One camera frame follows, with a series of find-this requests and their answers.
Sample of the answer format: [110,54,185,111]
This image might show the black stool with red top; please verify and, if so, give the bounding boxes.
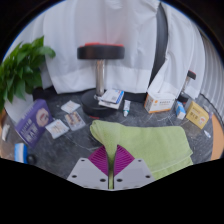
[76,42,126,119]
[178,69,198,104]

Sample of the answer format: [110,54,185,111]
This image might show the flat white packet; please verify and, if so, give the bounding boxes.
[1,123,11,142]

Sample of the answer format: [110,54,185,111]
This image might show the purple cardboard box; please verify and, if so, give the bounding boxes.
[14,98,54,149]

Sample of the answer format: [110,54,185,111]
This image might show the white curtain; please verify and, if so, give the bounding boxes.
[6,0,161,95]
[148,1,224,114]

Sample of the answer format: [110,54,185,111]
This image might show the white printed packet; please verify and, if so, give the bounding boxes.
[44,118,70,140]

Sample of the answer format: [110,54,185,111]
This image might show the white card packet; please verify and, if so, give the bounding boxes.
[60,100,82,114]

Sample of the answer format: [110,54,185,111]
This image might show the blister pill pack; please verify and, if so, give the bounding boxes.
[63,110,87,132]

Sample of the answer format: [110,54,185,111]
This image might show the small blue and white box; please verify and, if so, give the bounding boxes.
[13,142,29,164]

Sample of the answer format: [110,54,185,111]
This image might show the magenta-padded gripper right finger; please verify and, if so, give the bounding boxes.
[113,145,156,190]

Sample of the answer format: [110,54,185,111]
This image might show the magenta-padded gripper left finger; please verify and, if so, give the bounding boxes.
[66,145,110,190]

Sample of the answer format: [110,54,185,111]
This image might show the light green towel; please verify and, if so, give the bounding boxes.
[89,119,194,190]

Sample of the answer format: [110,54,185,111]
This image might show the flat white and blue box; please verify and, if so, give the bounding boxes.
[97,88,125,110]

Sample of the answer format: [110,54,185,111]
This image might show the white tube with teal cap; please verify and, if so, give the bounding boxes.
[122,99,132,118]

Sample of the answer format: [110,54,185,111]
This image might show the yellow cardboard box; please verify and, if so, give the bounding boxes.
[185,100,210,130]

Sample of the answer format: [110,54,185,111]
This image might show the white box with orange stripe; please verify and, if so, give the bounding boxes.
[143,91,177,115]

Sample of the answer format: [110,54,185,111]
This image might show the small black round object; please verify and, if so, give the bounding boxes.
[26,154,38,166]

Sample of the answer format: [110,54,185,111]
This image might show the slim white and blue box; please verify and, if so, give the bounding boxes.
[174,100,187,120]

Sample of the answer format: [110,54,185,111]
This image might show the green plant in white pot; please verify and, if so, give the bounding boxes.
[0,35,57,126]

